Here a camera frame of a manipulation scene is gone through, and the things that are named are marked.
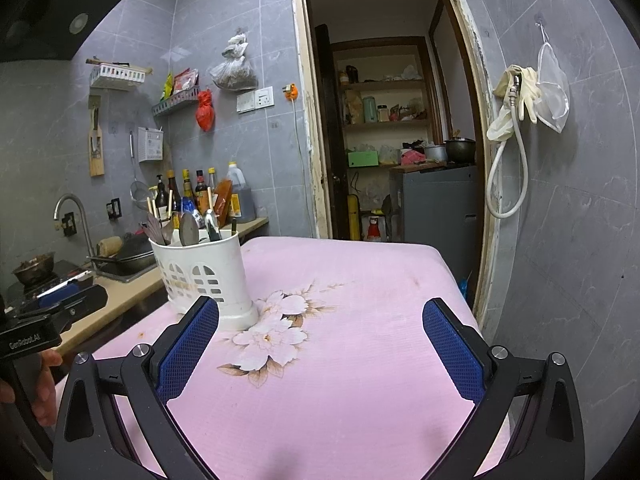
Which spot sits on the person's left hand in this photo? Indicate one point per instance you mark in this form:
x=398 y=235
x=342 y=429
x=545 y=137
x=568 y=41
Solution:
x=47 y=390

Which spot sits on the clear plastic bag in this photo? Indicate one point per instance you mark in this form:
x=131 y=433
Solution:
x=232 y=72

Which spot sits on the green box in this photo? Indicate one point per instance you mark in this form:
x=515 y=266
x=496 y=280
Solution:
x=363 y=159

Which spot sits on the black range hood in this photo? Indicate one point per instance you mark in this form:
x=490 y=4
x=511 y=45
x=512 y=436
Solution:
x=55 y=10

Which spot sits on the metal kitchen faucet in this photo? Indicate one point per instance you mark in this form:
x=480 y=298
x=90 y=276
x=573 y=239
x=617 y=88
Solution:
x=75 y=210

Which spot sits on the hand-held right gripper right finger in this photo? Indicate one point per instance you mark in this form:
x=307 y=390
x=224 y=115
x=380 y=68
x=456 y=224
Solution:
x=452 y=355

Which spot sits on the yellow-label sauce bottle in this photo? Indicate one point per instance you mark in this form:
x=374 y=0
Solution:
x=188 y=187

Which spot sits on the black induction cooktop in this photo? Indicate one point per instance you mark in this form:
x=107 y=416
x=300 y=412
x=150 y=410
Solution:
x=60 y=280

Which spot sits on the red snack packet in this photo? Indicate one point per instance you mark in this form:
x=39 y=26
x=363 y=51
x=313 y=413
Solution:
x=185 y=81

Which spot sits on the green snack packet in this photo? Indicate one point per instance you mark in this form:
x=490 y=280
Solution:
x=166 y=86

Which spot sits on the metal mesh strainer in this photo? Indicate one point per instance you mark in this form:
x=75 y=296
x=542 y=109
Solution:
x=139 y=190

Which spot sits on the blue packet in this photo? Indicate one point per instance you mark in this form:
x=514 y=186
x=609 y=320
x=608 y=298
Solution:
x=466 y=287

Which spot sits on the red plastic bag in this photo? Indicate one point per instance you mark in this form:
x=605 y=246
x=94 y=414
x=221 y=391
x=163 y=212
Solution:
x=205 y=112

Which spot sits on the cooking oil jug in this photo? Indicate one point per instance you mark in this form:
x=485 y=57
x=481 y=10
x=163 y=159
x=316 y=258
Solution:
x=241 y=195

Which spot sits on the dark cooking pot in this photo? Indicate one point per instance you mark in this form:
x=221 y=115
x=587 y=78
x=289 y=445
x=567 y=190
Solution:
x=460 y=151

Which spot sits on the white wall socket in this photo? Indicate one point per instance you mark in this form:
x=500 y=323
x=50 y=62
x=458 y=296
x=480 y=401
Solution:
x=255 y=99

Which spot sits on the metal bowl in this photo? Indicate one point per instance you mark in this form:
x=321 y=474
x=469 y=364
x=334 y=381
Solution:
x=32 y=267

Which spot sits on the red and white bottle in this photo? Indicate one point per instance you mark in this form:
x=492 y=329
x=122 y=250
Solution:
x=374 y=229

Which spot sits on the cream rubber gloves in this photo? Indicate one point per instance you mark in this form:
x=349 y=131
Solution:
x=522 y=92

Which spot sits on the metal table knife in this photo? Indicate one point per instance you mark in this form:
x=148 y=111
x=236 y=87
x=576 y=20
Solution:
x=213 y=225

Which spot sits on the yellow gas canister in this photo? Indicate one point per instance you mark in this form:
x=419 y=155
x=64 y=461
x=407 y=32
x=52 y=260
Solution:
x=353 y=217

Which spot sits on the black wall outlet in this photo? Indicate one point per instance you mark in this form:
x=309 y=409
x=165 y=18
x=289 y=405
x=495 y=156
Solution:
x=114 y=209

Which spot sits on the white wall box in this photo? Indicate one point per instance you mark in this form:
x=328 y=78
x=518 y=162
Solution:
x=151 y=145

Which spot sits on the white wall basket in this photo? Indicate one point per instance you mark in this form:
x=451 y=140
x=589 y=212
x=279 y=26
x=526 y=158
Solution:
x=117 y=77

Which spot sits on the wooden knife holder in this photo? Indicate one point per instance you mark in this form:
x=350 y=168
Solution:
x=97 y=145

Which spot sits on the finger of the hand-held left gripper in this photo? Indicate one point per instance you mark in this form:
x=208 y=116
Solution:
x=82 y=300

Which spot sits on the grey cabinet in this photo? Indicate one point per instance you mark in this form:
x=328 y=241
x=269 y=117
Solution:
x=435 y=215

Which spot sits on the wooden door frame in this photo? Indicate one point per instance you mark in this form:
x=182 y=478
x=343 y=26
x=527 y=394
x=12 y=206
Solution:
x=305 y=135

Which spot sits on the red-cap sauce bottle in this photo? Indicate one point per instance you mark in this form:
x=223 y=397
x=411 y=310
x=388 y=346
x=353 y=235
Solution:
x=201 y=190

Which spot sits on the dark sauce bottle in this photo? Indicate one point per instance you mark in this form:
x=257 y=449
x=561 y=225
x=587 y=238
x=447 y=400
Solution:
x=161 y=197

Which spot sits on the grey wall shelf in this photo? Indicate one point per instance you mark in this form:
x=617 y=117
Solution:
x=172 y=106

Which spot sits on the white plastic utensil holder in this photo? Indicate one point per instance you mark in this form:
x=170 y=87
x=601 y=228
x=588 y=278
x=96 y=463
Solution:
x=205 y=280

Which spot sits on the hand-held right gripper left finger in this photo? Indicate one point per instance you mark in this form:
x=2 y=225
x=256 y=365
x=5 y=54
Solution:
x=187 y=355

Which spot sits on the wooden shelf unit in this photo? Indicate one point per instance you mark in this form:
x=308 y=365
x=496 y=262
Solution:
x=385 y=82

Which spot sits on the pink floral tablecloth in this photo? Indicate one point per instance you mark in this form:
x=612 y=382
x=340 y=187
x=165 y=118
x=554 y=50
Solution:
x=325 y=360

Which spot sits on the green thermos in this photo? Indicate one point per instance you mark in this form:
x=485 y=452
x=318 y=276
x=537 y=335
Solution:
x=369 y=110

